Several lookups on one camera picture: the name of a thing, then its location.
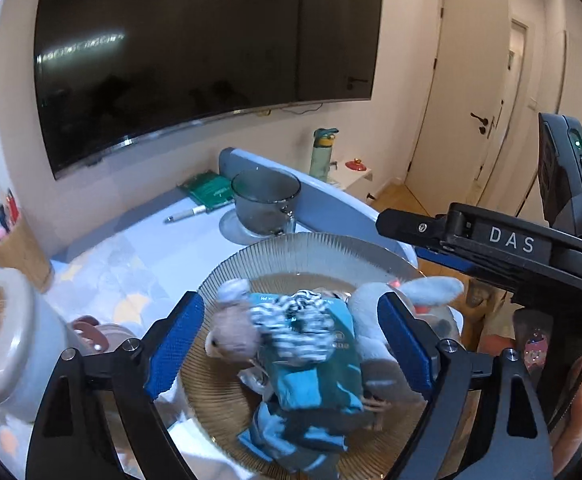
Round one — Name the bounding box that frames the white door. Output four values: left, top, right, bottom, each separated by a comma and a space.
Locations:
402, 0, 511, 212

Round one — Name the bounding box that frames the green book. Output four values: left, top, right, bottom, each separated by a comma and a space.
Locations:
177, 171, 235, 210

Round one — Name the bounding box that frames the dark glass cup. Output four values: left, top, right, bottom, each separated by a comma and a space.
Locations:
230, 169, 303, 237

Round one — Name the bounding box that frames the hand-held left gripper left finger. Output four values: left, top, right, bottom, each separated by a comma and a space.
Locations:
25, 290, 207, 480

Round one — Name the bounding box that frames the blue plush toy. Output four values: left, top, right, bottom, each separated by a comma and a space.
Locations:
348, 275, 466, 403

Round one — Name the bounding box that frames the plaid cloth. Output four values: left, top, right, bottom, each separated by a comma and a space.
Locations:
250, 289, 338, 363

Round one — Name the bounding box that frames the teal drawstring pouch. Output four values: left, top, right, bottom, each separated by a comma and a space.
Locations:
263, 294, 366, 416

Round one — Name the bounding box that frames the green water bottle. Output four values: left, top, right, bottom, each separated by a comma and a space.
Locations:
309, 127, 340, 179

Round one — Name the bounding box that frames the wall-mounted black television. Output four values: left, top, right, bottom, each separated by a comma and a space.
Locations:
32, 0, 386, 182

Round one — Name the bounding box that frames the white marker pen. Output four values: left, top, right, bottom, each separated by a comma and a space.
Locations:
165, 204, 208, 224

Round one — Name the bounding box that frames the small bear doll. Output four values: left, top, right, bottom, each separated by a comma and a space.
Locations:
205, 279, 268, 362

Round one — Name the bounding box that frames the brown leather bag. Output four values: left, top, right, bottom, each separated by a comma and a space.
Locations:
68, 315, 138, 357

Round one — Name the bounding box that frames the wooden pen holder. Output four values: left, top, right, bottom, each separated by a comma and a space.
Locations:
0, 215, 55, 294

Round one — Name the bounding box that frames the ribbed glass bowl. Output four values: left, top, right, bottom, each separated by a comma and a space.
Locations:
180, 232, 468, 480

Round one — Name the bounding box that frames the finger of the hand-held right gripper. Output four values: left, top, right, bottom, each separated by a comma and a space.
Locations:
375, 207, 453, 252
412, 246, 478, 277

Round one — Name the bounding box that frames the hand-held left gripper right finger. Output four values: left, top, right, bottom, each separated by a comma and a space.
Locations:
377, 290, 554, 480

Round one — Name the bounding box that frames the grey-blue cloth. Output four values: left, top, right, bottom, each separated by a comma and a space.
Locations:
237, 399, 351, 468

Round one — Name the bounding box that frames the grey round coaster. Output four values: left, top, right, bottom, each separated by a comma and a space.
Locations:
218, 209, 298, 247

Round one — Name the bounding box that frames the beige cylindrical container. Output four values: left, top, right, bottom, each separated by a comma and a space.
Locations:
0, 271, 70, 412

